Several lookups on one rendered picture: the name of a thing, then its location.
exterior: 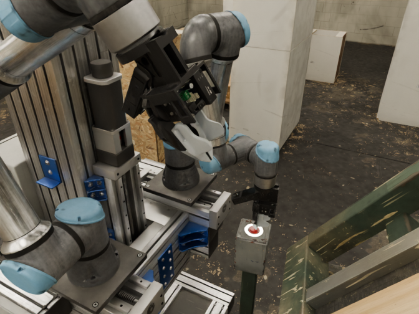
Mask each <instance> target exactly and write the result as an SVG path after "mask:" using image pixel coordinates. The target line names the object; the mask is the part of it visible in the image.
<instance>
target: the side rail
mask: <svg viewBox="0 0 419 314"><path fill-rule="evenodd" d="M417 210H419V160H418V161H416V162H414V163H413V164H411V165H410V166H409V167H407V168H405V169H404V170H403V171H401V172H400V173H398V174H397V175H395V176H394V177H392V178H391V179H389V180H388V181H386V182H385V183H383V184H382V185H381V186H379V187H378V188H376V189H374V190H373V191H372V192H370V193H368V194H367V195H366V196H364V197H363V198H362V199H360V200H358V201H357V202H355V203H354V204H352V205H351V206H349V207H348V208H347V209H345V210H344V211H342V212H341V213H339V214H338V215H336V216H335V217H333V218H332V219H330V220H329V221H327V222H326V223H325V224H323V225H321V226H320V227H318V228H317V229H316V230H314V231H312V232H311V233H310V234H309V235H308V243H307V245H308V246H310V247H312V248H313V249H314V250H315V251H317V253H318V254H320V255H321V256H323V258H325V259H326V260H328V261H329V262H330V261H331V260H334V259H335V258H337V257H338V256H340V255H342V254H344V253H346V252H347V251H349V250H350V249H353V248H354V247H356V246H358V245H359V244H361V243H363V242H364V241H366V240H368V239H369V238H371V237H373V236H375V235H376V234H378V233H379V232H382V231H383V230H385V229H386V227H385V223H386V222H388V221H390V220H391V219H393V218H394V217H397V216H398V215H400V214H401V213H404V212H405V213H407V214H409V215H410V214H412V213H414V212H416V211H417Z"/></svg>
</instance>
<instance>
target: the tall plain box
mask: <svg viewBox="0 0 419 314"><path fill-rule="evenodd" d="M316 8H317V0H233V10H234V11H238V12H240V13H242V14H243V15H244V16H245V18H246V19H247V21H248V24H249V27H250V31H251V35H250V40H249V42H248V44H247V45H246V46H244V47H243V48H240V51H239V57H238V59H236V60H235V61H233V65H232V69H231V85H230V104H229V141H230V139H231V137H233V136H234V135H235V134H237V133H241V134H244V135H247V136H249V137H250V138H252V139H253V140H255V141H257V142H260V141H263V140H269V141H273V142H275V143H277V144H278V145H279V150H280V149H281V148H282V146H283V144H284V143H285V142H286V140H287V139H288V137H289V135H290V134H291V133H292V131H293V129H294V128H295V127H296V125H297V124H298V122H299V119H300V114H301V106H302V98H303V93H304V85H305V81H306V73H307V65H308V60H309V52H310V47H311V40H312V33H313V28H314V20H315V12H316Z"/></svg>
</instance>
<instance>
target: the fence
mask: <svg viewBox="0 0 419 314"><path fill-rule="evenodd" d="M418 258H419V228H417V229H415V230H413V231H411V232H409V233H408V234H406V235H404V236H402V237H401V238H399V239H397V240H395V241H393V242H391V243H389V244H388V245H386V246H384V247H382V248H381V249H379V250H377V251H375V252H373V253H371V254H370V255H368V256H366V257H364V258H362V259H360V260H359V261H357V262H355V263H353V264H352V265H350V266H348V267H346V268H344V269H342V270H341V271H339V272H337V273H335V274H333V275H331V276H330V277H328V278H326V279H324V280H323V281H321V282H319V283H317V284H315V285H313V286H311V287H310V288H308V289H307V293H306V303H308V304H309V305H310V306H312V307H313V308H315V309H317V308H319V307H321V306H323V305H325V304H327V303H329V302H331V301H333V300H335V299H337V298H339V297H341V296H343V295H345V294H347V293H349V292H351V291H353V290H355V289H357V288H359V287H361V286H363V285H366V284H368V283H370V282H372V281H374V280H376V279H378V278H380V277H382V276H384V275H386V274H388V273H390V272H392V271H394V270H396V269H398V268H400V267H402V266H404V265H406V264H408V263H410V262H412V261H414V260H416V259H418Z"/></svg>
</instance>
